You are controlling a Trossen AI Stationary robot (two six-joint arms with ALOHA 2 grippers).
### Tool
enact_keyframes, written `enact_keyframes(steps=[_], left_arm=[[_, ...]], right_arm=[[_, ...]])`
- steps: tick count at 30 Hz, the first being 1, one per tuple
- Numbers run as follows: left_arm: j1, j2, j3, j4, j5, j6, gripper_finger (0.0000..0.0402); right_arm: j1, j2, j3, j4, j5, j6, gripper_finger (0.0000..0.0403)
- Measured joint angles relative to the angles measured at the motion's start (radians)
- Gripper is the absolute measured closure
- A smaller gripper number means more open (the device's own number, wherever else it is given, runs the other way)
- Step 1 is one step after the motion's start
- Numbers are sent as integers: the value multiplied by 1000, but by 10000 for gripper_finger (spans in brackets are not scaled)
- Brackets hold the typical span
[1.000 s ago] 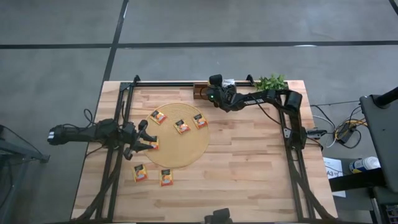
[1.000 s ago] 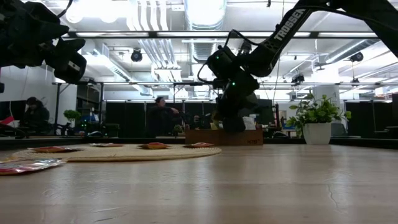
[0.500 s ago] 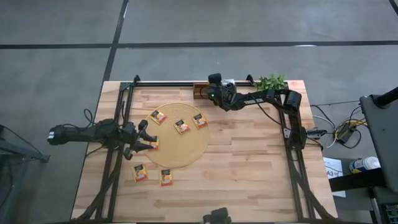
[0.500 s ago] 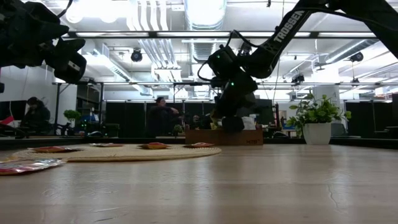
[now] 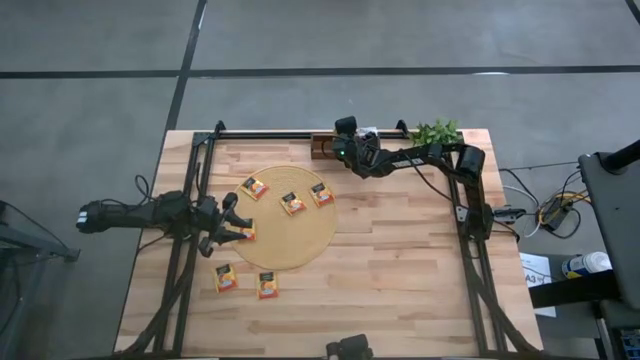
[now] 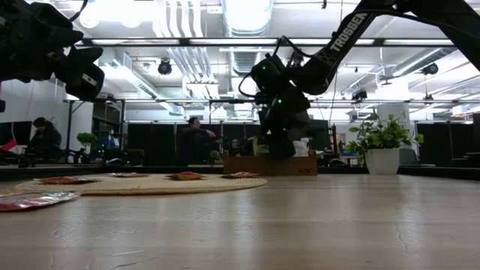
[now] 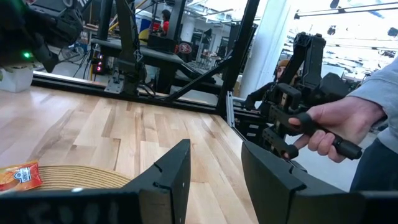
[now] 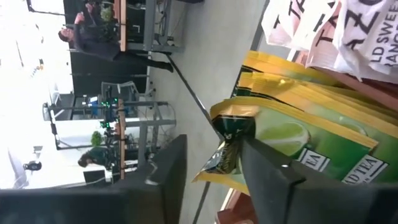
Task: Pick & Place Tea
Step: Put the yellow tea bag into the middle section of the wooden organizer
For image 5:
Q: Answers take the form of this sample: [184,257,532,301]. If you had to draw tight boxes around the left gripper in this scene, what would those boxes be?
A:
[192,192,254,257]

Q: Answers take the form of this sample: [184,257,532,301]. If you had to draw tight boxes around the orange tea packet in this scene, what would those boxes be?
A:
[256,271,280,301]
[239,177,270,202]
[213,263,240,294]
[279,192,309,217]
[235,219,258,243]
[308,182,336,208]

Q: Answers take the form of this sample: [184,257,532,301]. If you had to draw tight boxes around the round woven placemat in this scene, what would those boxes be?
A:
[230,165,340,272]

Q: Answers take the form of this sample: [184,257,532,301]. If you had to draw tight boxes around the green plant white pot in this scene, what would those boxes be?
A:
[409,117,464,147]

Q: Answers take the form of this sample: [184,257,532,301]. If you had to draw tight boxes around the black metal stand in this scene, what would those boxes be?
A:
[0,199,81,360]

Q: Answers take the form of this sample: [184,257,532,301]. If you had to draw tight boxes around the black power adapter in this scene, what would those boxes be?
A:
[539,197,571,232]

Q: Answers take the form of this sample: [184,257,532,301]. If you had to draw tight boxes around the white paper sheet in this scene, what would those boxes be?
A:
[518,252,557,319]

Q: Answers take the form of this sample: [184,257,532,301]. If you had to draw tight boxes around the black shelf bar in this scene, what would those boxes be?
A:
[528,269,619,309]

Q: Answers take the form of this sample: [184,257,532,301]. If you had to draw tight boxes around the white bottle blue yellow label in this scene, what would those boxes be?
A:
[560,251,612,280]

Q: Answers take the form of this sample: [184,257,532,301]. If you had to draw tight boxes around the grey cart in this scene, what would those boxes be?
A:
[578,149,640,311]

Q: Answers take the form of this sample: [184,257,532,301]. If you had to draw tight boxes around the black pole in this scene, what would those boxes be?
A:
[599,139,640,171]

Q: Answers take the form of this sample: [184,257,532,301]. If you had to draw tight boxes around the black computer blue lights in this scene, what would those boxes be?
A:
[594,299,640,360]

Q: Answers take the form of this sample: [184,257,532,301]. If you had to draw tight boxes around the black metal table frame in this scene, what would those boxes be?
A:
[114,119,544,359]

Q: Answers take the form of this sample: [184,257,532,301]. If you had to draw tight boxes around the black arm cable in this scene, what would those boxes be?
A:
[133,174,154,204]

